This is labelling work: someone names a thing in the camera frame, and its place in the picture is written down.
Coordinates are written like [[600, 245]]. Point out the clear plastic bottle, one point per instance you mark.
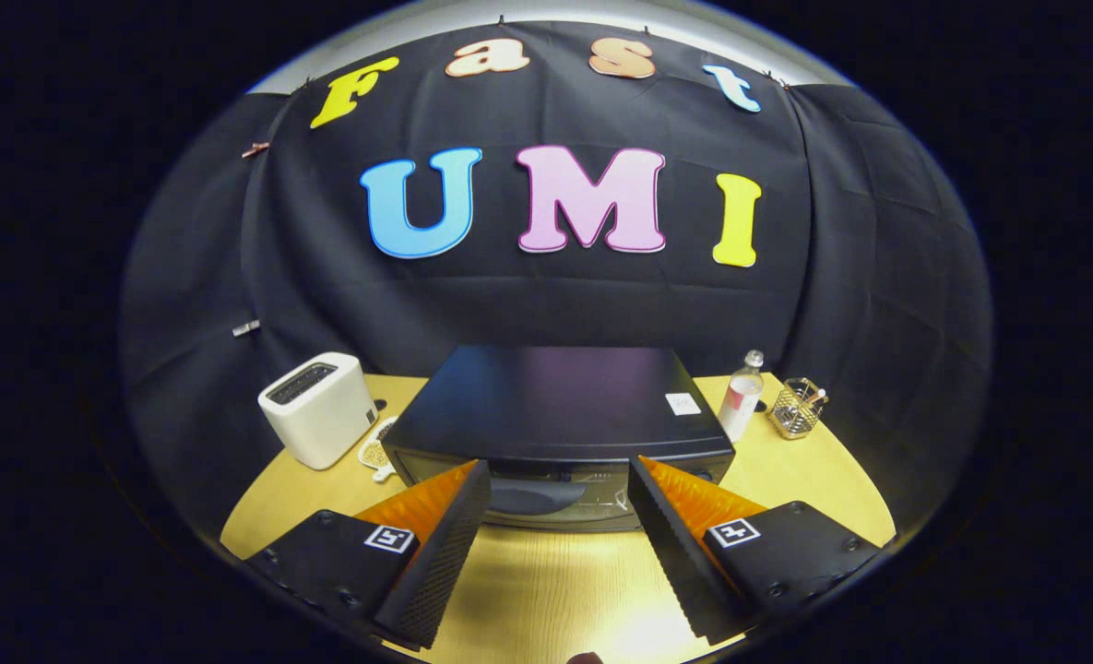
[[740, 406]]

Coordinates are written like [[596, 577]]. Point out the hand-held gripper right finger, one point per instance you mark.
[[675, 563]]

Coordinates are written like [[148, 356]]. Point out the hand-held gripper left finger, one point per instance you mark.
[[445, 563]]

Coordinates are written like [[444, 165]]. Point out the silver cloth clip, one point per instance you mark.
[[245, 327]]

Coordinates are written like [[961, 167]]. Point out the red cloth clip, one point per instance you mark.
[[255, 149]]

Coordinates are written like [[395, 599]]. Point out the white patterned trivet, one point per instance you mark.
[[377, 454]]

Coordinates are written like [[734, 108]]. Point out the black toaster oven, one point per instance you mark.
[[555, 397]]

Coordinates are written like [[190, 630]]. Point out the pen with white cap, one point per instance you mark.
[[818, 395]]

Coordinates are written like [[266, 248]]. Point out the white bread toaster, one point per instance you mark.
[[320, 420]]

